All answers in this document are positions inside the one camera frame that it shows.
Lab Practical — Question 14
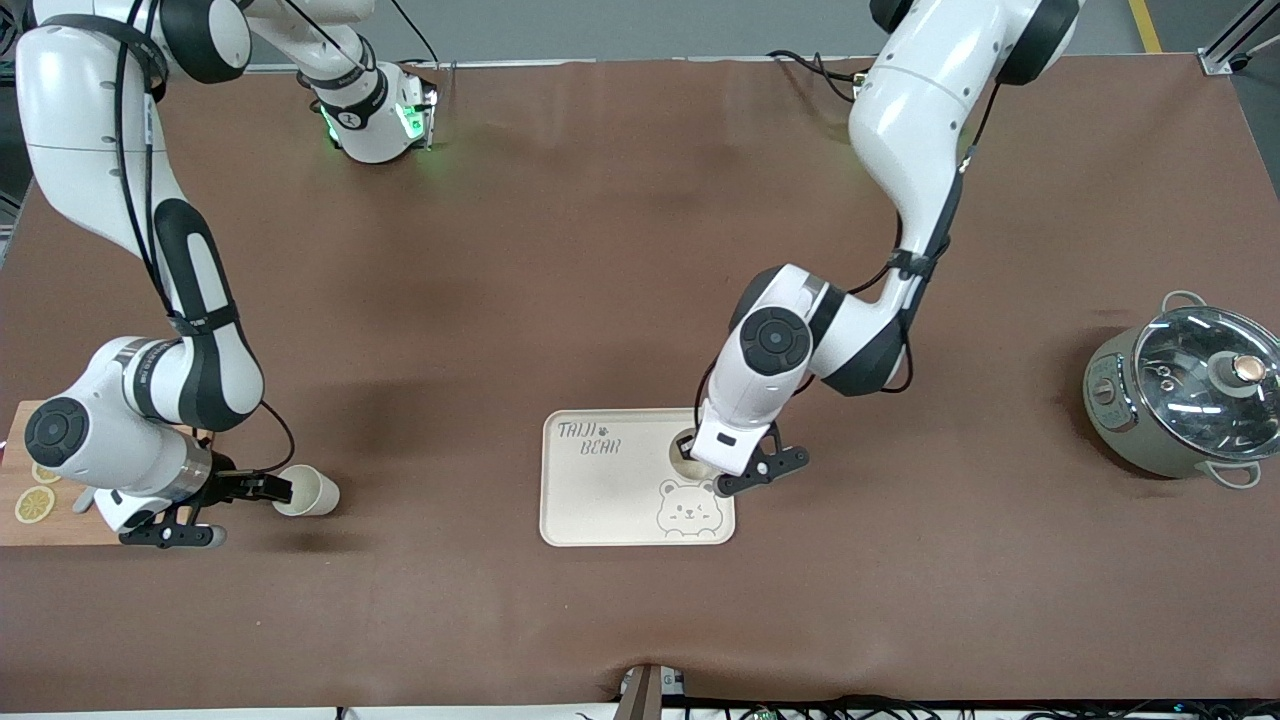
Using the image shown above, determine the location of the white IKEA cup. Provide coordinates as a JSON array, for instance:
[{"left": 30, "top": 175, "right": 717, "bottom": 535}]
[
  {"left": 272, "top": 464, "right": 341, "bottom": 518},
  {"left": 668, "top": 428, "right": 721, "bottom": 481}
]

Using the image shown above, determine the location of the cream bear print tray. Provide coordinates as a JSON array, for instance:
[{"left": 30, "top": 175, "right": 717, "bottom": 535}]
[{"left": 540, "top": 407, "right": 736, "bottom": 548}]

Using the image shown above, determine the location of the wooden cutting board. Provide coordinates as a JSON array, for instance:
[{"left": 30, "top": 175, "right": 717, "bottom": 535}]
[{"left": 0, "top": 400, "right": 216, "bottom": 547}]

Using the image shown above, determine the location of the brown table cover mat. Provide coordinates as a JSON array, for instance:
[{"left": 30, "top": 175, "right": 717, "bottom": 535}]
[{"left": 0, "top": 55, "right": 1280, "bottom": 713}]

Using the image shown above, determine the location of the green electric cooking pot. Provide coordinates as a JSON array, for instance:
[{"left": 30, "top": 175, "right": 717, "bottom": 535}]
[{"left": 1083, "top": 290, "right": 1280, "bottom": 489}]

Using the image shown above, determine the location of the glass pot lid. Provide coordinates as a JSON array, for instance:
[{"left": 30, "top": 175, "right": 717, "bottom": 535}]
[{"left": 1133, "top": 305, "right": 1280, "bottom": 461}]

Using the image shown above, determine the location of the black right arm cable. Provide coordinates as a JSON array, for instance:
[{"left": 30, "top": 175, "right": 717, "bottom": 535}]
[{"left": 115, "top": 0, "right": 296, "bottom": 476}]

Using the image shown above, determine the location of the black left base cable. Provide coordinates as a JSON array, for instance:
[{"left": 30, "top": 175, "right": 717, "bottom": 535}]
[{"left": 768, "top": 48, "right": 871, "bottom": 101}]

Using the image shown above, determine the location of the black base cable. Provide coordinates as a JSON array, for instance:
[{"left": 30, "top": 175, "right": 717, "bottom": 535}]
[
  {"left": 768, "top": 48, "right": 871, "bottom": 101},
  {"left": 385, "top": 0, "right": 441, "bottom": 66}
]

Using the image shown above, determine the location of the black right base cable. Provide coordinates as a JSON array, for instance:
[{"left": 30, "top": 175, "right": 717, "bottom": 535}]
[{"left": 385, "top": 0, "right": 441, "bottom": 66}]

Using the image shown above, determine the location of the aluminium frame profile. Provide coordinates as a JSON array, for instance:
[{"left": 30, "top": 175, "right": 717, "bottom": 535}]
[{"left": 1200, "top": 0, "right": 1280, "bottom": 76}]

